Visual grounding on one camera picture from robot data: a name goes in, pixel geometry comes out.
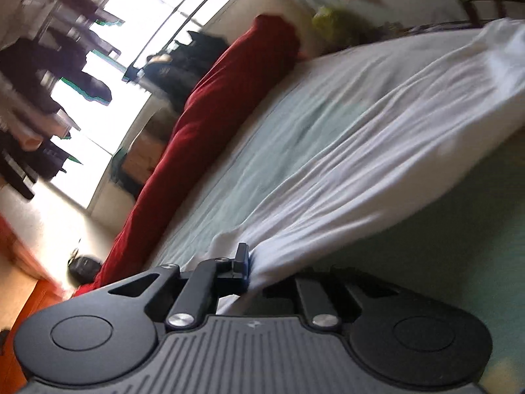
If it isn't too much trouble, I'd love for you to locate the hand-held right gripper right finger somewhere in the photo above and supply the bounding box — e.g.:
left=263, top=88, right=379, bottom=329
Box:
left=264, top=267, right=398, bottom=329

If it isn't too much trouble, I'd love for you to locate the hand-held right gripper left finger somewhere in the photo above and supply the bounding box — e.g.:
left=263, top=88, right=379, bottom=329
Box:
left=110, top=243, right=251, bottom=330

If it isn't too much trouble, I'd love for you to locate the white printed t-shirt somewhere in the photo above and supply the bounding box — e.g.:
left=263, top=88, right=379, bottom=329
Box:
left=209, top=18, right=525, bottom=317

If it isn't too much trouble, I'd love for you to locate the metal clothes rack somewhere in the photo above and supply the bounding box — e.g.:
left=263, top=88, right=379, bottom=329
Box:
left=123, top=0, right=263, bottom=85

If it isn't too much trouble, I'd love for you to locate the red quilt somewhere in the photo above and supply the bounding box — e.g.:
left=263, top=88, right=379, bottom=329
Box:
left=74, top=14, right=302, bottom=296

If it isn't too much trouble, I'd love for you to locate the black backpack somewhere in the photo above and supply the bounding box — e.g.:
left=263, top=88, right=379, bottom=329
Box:
left=68, top=254, right=103, bottom=289

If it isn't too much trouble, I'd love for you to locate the dark green jacket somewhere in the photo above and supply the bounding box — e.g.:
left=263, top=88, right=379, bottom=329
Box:
left=145, top=53, right=206, bottom=111

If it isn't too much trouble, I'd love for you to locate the wooden headboard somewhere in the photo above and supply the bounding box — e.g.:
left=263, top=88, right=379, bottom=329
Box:
left=0, top=277, right=74, bottom=394

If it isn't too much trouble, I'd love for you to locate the black jacket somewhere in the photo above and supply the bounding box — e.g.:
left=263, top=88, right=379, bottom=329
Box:
left=172, top=31, right=230, bottom=75

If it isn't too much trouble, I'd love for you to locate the yellow-green plastic bag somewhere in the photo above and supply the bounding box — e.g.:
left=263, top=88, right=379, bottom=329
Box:
left=312, top=6, right=370, bottom=46

